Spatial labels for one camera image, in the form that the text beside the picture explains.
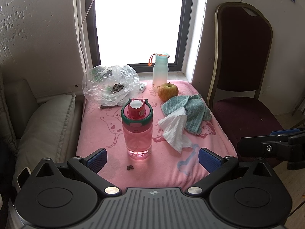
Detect white paper towel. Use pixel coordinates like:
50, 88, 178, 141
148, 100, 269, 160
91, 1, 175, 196
158, 107, 193, 154

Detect yellow red apple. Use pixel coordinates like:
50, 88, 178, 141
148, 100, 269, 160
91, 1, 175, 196
158, 83, 179, 102

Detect beige cushion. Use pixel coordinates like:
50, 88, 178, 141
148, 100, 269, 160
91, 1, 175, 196
14, 94, 76, 180

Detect pink water bottle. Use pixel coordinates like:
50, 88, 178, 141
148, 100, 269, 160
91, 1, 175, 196
121, 99, 153, 160

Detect maroon banquet chair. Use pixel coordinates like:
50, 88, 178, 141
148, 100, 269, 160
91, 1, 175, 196
207, 2, 282, 147

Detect white hanging cord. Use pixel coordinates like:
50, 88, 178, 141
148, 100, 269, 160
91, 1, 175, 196
78, 0, 96, 72

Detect teal striped cloth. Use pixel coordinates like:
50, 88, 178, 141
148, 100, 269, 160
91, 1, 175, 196
161, 95, 212, 135

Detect pink cartoon blanket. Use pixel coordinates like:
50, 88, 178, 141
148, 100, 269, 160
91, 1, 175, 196
76, 81, 237, 190

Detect frosted mint bottle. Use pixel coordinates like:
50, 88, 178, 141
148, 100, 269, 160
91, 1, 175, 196
148, 53, 170, 91

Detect black window frame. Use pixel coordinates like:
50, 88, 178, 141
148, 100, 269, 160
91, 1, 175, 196
85, 0, 193, 72

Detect clear plastic bag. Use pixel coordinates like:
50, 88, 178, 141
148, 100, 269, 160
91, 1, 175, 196
82, 65, 146, 106

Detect small dark crumbs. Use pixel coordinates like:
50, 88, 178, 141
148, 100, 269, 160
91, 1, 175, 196
127, 165, 134, 170

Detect white device on cushion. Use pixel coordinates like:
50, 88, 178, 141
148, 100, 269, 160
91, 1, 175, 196
17, 167, 31, 189

